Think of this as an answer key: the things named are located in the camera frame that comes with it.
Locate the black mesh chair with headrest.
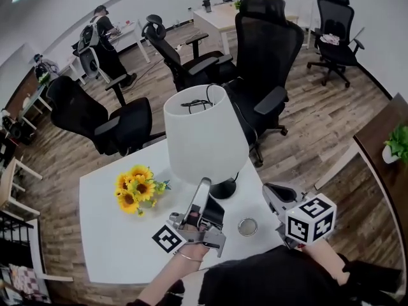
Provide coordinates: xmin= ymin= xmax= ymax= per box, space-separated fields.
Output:
xmin=307 ymin=0 xmax=366 ymax=89

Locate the black fabric office chair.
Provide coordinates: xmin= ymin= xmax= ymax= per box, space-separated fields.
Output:
xmin=47 ymin=74 xmax=166 ymax=157

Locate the round metal tin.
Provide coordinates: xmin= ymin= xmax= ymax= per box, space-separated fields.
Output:
xmin=237 ymin=217 xmax=258 ymax=237

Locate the yellow sunflower bouquet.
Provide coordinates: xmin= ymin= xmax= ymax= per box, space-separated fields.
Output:
xmin=113 ymin=164 xmax=172 ymax=218

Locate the black office chair curved headrest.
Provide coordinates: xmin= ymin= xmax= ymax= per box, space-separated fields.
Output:
xmin=142 ymin=13 xmax=237 ymax=92

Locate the thin wrist bracelet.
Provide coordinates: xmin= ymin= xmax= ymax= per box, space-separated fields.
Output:
xmin=178 ymin=250 xmax=204 ymax=263

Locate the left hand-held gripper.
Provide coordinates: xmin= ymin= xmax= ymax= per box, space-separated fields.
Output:
xmin=151 ymin=177 xmax=228 ymax=258

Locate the white desk with wood top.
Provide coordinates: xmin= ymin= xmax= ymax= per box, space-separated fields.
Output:
xmin=192 ymin=2 xmax=300 ymax=55

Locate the person's left forearm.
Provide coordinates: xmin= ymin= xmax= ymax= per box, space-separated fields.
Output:
xmin=136 ymin=243 xmax=208 ymax=306

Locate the dark wooden desk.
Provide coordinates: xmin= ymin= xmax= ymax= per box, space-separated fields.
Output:
xmin=314 ymin=92 xmax=408 ymax=301

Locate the black metal rack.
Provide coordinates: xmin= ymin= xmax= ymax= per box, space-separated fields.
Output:
xmin=0 ymin=208 xmax=36 ymax=268

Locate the tall black mesh office chair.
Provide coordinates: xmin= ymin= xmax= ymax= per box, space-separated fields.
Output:
xmin=222 ymin=0 xmax=305 ymax=168

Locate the person's right forearm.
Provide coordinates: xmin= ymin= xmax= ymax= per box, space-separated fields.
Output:
xmin=301 ymin=238 xmax=351 ymax=287

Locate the crumpled patterned cloth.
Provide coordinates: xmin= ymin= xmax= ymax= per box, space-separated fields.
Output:
xmin=319 ymin=33 xmax=342 ymax=47

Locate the white shade table lamp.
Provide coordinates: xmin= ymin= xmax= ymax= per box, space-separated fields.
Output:
xmin=163 ymin=84 xmax=250 ymax=200

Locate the person's black clothing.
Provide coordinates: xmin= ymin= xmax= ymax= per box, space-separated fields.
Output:
xmin=127 ymin=245 xmax=403 ymax=306

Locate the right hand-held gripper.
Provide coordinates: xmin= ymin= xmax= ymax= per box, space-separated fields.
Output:
xmin=262 ymin=182 xmax=338 ymax=250

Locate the black lamp cable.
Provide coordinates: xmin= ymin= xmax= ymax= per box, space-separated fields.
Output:
xmin=180 ymin=83 xmax=224 ymax=115

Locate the white frame side table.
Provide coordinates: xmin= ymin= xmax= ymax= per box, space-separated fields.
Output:
xmin=0 ymin=157 xmax=44 ymax=220

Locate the white frame grey mesh chair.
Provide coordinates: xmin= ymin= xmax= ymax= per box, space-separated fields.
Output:
xmin=78 ymin=45 xmax=111 ymax=84

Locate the green plant in white pot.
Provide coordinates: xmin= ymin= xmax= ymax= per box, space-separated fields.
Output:
xmin=381 ymin=124 xmax=408 ymax=165

